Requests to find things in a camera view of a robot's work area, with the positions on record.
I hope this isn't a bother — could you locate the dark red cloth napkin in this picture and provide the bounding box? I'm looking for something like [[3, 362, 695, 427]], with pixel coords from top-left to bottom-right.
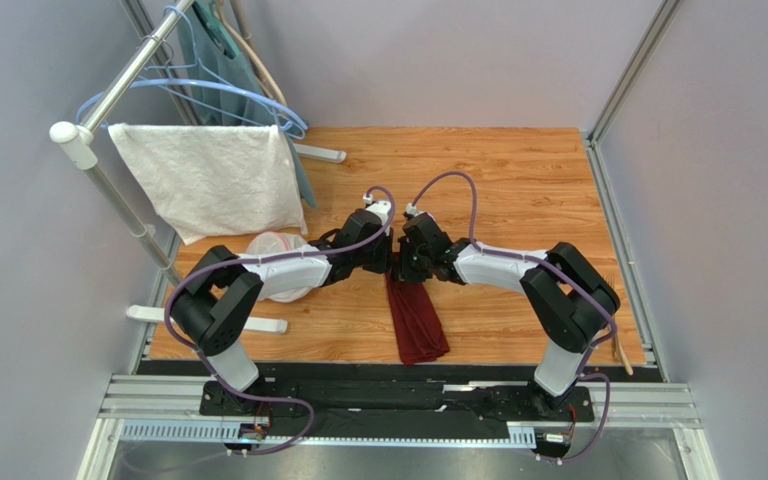
[[385, 274, 450, 366]]

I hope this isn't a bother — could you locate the wooden handled fork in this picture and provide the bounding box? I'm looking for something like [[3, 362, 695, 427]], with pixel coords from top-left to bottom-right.
[[606, 276, 635, 376]]

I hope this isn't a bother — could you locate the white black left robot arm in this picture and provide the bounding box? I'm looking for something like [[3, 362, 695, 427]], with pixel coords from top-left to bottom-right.
[[165, 198, 394, 392]]

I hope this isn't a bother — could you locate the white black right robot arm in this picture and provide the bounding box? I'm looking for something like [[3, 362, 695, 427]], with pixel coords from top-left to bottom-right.
[[397, 209, 621, 417]]

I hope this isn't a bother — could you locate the white mesh laundry bag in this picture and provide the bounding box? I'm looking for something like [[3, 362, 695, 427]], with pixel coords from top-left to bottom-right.
[[246, 232, 314, 303]]

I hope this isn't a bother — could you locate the white towel on rack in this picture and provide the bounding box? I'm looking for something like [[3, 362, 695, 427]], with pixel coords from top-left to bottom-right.
[[121, 126, 307, 245]]

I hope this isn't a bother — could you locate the beige wooden hanger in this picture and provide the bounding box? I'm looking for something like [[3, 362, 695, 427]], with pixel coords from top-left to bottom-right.
[[213, 0, 288, 106]]

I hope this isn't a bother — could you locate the teal garment on hanger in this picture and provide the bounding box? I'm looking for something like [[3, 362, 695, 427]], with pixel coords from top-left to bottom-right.
[[177, 1, 317, 208]]

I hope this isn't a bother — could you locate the metal clothes drying rack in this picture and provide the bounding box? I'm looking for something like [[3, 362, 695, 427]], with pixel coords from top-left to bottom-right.
[[49, 0, 347, 335]]

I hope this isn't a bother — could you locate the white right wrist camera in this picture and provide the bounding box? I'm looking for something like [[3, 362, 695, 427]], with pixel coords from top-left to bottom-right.
[[404, 203, 425, 220]]

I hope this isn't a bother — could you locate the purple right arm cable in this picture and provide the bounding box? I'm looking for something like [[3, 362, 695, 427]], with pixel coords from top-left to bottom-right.
[[407, 170, 620, 465]]

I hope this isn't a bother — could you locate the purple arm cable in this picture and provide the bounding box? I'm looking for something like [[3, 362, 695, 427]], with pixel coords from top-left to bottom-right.
[[162, 185, 397, 457], [407, 170, 620, 465]]

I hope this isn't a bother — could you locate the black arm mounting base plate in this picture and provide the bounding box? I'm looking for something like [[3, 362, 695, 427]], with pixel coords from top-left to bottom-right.
[[137, 359, 665, 444]]

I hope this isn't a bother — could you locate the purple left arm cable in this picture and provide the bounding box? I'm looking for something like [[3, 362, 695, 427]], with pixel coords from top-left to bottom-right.
[[162, 185, 397, 457]]

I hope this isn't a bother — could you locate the blue wire hanger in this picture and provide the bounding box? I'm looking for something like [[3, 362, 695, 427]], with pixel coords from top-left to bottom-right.
[[75, 5, 310, 142]]

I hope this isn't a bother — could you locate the aluminium frame rail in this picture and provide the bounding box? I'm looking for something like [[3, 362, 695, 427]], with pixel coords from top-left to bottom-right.
[[78, 361, 718, 479]]

